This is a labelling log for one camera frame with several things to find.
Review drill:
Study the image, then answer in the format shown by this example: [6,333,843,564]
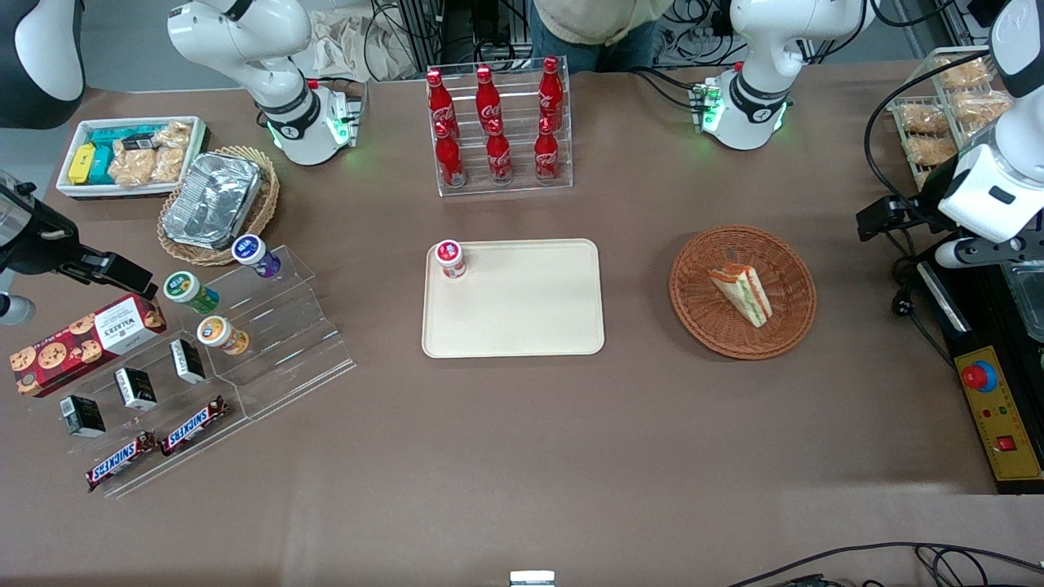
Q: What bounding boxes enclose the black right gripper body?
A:
[0,186,80,276]

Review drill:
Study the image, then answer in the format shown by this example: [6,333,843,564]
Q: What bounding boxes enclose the triangular sandwich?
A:
[707,263,774,329]

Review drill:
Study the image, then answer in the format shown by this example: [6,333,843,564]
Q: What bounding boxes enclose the oval light wicker basket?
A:
[157,145,281,268]

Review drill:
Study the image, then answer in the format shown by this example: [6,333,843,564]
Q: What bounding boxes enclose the round brown wicker basket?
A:
[668,225,818,361]

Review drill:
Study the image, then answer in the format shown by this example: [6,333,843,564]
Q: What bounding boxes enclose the beige plastic tray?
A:
[421,238,606,360]

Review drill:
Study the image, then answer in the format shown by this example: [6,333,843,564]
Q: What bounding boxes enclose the clear acrylic bread rack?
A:
[887,46,1022,193]

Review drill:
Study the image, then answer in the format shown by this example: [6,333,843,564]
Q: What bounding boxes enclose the bagged bread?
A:
[950,88,1015,125]
[896,102,952,137]
[904,133,961,168]
[932,55,993,90]

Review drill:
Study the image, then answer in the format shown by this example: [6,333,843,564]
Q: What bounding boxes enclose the white rectangular bin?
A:
[55,116,210,201]

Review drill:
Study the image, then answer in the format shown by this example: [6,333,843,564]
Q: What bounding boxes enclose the green-lid yogurt cup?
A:
[163,271,220,316]

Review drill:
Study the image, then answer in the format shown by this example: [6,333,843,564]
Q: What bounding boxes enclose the red Walkers cookie box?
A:
[10,293,169,399]

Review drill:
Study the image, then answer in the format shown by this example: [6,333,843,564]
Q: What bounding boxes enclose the yellow small box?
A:
[68,143,98,186]

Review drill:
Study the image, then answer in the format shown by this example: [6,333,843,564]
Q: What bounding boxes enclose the clear bag of crackers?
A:
[108,121,193,188]

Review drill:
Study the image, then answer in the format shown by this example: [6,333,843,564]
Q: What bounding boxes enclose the teal snack box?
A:
[82,125,164,186]

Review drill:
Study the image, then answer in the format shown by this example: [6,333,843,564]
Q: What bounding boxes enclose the small black carton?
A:
[60,395,108,439]
[113,367,158,413]
[169,338,207,386]

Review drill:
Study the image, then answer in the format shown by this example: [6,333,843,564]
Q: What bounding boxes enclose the aluminium foil container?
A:
[162,152,264,251]

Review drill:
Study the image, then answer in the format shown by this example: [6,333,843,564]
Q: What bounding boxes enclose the orange-lid yogurt cup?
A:
[197,316,250,356]

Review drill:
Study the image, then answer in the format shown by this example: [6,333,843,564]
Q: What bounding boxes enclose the clear plastic container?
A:
[998,259,1044,345]

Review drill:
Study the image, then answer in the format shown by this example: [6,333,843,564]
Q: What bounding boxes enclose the black equipment platform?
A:
[912,245,1044,496]

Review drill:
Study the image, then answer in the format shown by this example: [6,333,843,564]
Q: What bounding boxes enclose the purple-lid yogurt cup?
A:
[231,234,282,279]

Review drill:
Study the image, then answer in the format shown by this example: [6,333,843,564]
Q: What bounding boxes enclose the Snickers bar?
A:
[85,430,158,493]
[159,395,230,457]

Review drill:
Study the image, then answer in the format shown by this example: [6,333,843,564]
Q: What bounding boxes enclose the red emergency stop button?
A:
[960,360,998,395]

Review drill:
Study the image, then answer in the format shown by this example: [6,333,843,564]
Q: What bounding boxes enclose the clear acrylic step stand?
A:
[194,245,358,421]
[45,326,248,500]

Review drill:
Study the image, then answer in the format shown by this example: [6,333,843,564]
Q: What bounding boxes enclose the yellow control box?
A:
[952,345,1044,484]

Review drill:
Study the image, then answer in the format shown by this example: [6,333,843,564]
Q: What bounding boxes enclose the crumpled beige bag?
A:
[308,10,418,83]

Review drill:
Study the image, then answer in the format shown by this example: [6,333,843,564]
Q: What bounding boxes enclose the red-lid yogurt cup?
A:
[435,240,468,281]

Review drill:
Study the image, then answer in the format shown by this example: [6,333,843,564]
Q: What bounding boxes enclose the red Coca-Cola bottle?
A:
[533,117,560,183]
[434,121,467,189]
[476,65,503,135]
[427,68,458,138]
[538,56,565,131]
[485,119,514,185]

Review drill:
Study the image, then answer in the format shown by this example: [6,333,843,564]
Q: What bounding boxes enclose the person in beige top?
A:
[528,0,676,74]

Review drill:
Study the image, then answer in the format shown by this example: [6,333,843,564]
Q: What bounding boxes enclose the clear acrylic bottle rack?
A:
[426,55,574,198]

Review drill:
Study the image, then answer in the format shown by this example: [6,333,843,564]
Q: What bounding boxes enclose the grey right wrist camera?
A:
[0,293,38,328]

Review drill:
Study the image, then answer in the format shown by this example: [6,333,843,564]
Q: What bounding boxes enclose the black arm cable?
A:
[864,51,993,214]

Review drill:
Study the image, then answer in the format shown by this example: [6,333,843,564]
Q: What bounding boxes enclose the black plug with cable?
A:
[889,253,955,368]

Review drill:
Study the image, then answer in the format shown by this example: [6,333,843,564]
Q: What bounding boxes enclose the black floor cables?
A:
[724,541,1044,587]

